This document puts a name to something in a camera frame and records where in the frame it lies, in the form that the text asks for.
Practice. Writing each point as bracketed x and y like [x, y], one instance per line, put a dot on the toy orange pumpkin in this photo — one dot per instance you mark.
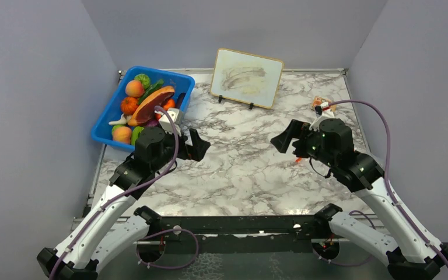
[129, 105]

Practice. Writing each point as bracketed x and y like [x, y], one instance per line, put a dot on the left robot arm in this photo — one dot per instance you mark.
[84, 253]

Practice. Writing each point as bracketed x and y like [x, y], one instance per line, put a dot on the toy green starfruit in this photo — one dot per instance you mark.
[135, 134]

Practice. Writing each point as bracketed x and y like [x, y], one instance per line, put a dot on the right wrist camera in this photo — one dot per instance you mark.
[323, 112]

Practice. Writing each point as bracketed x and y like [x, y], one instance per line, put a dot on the toy purple eggplant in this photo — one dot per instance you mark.
[180, 100]

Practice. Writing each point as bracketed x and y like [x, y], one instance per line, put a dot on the toy peach bottom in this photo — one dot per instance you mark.
[122, 135]

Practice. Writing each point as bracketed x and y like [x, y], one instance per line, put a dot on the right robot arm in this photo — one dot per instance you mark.
[407, 252]

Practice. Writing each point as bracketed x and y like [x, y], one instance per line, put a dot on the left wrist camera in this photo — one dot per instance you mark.
[175, 116]

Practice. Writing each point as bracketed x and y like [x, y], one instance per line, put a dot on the toy green chili pepper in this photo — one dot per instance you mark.
[151, 89]

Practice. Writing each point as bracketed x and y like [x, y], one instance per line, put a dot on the orange snack packet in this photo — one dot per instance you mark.
[317, 105]

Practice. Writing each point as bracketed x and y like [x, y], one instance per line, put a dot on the toy orange tangerine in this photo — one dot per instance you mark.
[169, 104]

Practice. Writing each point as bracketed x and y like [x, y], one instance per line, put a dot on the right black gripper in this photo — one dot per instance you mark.
[296, 129]

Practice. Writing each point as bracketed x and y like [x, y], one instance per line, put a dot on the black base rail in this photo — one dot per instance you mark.
[171, 235]

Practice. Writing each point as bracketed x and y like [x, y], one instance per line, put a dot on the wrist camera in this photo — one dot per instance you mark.
[175, 116]
[323, 112]

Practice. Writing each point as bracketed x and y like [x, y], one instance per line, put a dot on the toy green lettuce ball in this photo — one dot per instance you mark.
[144, 79]

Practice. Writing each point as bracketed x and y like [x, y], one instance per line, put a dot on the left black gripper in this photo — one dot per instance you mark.
[195, 151]

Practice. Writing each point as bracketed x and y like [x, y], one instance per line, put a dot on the whiteboard on stand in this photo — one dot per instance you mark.
[246, 78]

